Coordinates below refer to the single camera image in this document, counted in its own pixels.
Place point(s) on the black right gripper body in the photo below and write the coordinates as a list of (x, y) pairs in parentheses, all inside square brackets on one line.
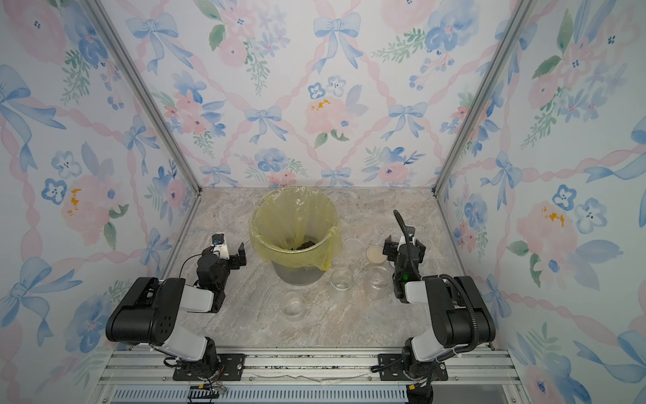
[(394, 249)]

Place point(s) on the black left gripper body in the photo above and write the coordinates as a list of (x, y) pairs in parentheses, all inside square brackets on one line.
[(233, 263)]

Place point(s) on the beige round jar lid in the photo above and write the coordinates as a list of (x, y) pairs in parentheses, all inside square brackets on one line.
[(375, 255)]

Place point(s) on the translucent plastic container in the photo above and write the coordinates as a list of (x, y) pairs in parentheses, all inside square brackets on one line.
[(377, 283)]

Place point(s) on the translucent round container lid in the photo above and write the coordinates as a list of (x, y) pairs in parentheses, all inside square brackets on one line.
[(353, 248)]

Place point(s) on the glass jar with tea leaves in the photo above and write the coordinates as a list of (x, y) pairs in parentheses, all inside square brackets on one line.
[(342, 280)]

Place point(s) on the small jar with grey lid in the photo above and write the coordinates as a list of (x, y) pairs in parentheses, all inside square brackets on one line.
[(294, 306)]

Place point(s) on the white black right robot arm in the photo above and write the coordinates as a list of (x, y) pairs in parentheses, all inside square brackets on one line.
[(460, 319)]

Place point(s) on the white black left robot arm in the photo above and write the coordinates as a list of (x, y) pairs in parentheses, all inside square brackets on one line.
[(148, 313)]

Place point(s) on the grey mesh trash bin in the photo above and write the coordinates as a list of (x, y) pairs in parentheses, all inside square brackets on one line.
[(298, 275)]

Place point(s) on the yellow plastic bin liner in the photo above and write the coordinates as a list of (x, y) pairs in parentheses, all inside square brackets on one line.
[(297, 227)]

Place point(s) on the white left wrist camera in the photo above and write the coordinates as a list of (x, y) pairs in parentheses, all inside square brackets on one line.
[(219, 246)]

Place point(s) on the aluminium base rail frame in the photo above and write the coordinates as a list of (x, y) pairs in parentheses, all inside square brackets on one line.
[(312, 375)]

